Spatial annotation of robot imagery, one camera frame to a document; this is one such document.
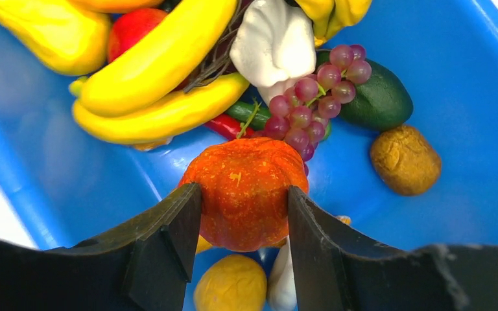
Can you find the orange toy tangerine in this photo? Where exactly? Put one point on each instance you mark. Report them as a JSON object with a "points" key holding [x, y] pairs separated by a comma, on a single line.
{"points": [[244, 186]]}

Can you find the dark green toy avocado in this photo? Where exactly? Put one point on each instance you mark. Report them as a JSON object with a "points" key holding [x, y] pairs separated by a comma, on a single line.
{"points": [[364, 93]]}

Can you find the red toy chili pepper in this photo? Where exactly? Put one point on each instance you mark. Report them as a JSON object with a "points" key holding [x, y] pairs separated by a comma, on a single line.
{"points": [[229, 128]]}

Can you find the blue plastic bin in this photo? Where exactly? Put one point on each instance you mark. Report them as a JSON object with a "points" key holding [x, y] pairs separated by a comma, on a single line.
{"points": [[67, 186]]}

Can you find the small white garlic clove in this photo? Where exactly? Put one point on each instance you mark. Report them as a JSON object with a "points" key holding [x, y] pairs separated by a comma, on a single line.
{"points": [[281, 292]]}

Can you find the green toy chili pepper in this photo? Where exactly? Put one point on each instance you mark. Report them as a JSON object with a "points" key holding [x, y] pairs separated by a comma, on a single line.
{"points": [[242, 111]]}

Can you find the yellow banana bunch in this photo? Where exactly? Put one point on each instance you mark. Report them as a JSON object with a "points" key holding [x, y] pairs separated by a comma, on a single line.
{"points": [[331, 16]]}

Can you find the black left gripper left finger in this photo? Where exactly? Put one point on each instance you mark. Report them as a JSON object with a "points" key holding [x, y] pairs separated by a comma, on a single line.
{"points": [[145, 263]]}

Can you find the red toy apple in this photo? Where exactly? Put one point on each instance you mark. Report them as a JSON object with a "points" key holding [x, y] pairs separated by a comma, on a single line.
{"points": [[130, 28]]}

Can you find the yellow toy mango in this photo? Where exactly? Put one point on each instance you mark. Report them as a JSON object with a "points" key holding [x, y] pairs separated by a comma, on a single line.
{"points": [[235, 282]]}

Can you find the brown toy potato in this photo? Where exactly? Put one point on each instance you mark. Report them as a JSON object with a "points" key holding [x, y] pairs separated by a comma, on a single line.
{"points": [[405, 160]]}

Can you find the white toy garlic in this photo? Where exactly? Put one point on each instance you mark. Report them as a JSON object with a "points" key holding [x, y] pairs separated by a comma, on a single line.
{"points": [[273, 47]]}

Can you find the yellow toy banana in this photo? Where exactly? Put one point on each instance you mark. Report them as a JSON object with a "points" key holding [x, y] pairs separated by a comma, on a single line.
{"points": [[172, 115], [160, 61]]}

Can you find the orange toy fried nugget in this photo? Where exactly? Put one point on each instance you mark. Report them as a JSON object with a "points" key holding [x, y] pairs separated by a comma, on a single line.
{"points": [[146, 147]]}

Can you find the small red grape bunch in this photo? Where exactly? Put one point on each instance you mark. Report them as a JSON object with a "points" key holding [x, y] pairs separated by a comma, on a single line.
{"points": [[300, 116]]}

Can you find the yellow toy lemon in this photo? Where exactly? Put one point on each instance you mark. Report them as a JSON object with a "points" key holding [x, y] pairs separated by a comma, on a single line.
{"points": [[65, 37]]}

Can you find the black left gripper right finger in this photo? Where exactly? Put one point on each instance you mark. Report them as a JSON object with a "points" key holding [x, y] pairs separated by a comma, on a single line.
{"points": [[338, 268]]}

